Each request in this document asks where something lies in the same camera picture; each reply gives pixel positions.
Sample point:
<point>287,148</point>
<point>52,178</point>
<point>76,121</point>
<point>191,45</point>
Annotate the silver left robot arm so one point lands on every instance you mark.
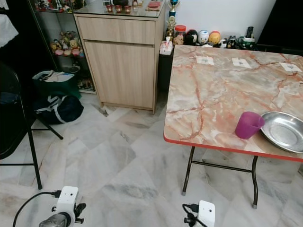
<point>55,220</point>

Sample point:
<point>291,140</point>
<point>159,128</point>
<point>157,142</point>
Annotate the dark blue duffel bag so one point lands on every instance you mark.
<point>61,109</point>

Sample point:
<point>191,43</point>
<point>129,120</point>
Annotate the black folding chair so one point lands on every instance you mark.
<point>12,123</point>

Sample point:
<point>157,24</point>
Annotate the purple plastic cup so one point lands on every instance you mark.
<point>247,126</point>

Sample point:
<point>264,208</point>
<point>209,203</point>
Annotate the green shopping bag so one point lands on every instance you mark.
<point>59,88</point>

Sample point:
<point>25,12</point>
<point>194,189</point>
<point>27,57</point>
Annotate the marble pattern folding table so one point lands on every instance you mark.
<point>213,94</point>

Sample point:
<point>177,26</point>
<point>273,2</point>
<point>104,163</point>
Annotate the silver metal plate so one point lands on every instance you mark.
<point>284,132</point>

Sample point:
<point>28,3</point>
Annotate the light wooden cabinet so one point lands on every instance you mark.
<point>123,71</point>

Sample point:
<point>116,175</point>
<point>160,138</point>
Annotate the white paper card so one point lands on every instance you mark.
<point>290,66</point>
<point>241,62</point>
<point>204,60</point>

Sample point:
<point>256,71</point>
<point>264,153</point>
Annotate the glass display shelf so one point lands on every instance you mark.
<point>66,45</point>

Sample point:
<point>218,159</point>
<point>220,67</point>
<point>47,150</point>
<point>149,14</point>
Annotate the white pink tissue box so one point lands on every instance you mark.
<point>166,47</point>

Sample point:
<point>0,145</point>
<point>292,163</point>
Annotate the black round figurine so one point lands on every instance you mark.
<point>191,38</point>

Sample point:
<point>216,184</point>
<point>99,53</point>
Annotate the white round figurine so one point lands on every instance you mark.
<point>203,37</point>

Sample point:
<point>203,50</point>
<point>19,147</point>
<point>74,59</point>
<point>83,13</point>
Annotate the yellow orange round figurine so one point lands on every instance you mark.
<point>214,37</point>

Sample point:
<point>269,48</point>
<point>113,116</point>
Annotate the red lid plastic jar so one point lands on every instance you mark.
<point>179,34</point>

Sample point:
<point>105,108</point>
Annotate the green round tin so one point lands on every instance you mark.
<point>247,43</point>

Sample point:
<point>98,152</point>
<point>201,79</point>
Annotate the white cloth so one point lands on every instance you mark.
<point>7,29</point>

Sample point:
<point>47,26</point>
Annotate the black remote control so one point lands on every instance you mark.
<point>249,31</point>

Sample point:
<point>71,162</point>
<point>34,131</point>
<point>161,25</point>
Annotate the gold trophy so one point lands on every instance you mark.
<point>172,21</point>

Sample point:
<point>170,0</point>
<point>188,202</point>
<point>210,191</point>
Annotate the red flat box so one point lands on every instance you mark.
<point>154,5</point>

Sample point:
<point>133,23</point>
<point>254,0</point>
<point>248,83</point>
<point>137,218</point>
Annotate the black television screen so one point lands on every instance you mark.
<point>284,23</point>

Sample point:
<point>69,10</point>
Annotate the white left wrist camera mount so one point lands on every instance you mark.
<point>67,197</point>

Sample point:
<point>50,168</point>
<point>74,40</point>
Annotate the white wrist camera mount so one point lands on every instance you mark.
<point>207,213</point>
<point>67,197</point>

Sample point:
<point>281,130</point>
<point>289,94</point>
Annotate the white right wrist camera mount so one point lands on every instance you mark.
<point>207,213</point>

